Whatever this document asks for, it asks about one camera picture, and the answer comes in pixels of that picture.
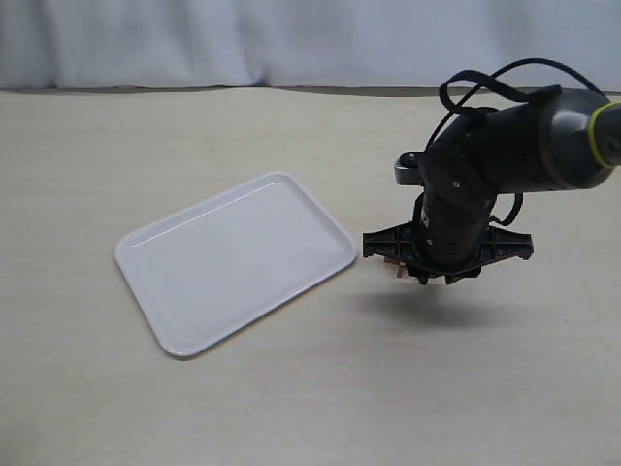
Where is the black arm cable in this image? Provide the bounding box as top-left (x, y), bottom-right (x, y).
top-left (424, 57), bottom-right (613, 228)

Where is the white backdrop cloth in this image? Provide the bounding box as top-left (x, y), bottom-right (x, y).
top-left (1, 1), bottom-right (620, 91)

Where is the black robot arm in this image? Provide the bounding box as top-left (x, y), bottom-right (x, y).
top-left (362, 88), bottom-right (620, 284)

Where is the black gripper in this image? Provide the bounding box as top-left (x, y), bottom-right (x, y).
top-left (362, 193), bottom-right (534, 285)

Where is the white plastic tray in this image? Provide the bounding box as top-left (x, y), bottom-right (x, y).
top-left (114, 172), bottom-right (358, 358)

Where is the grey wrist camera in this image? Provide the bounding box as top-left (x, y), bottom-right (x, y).
top-left (394, 151), bottom-right (424, 186)

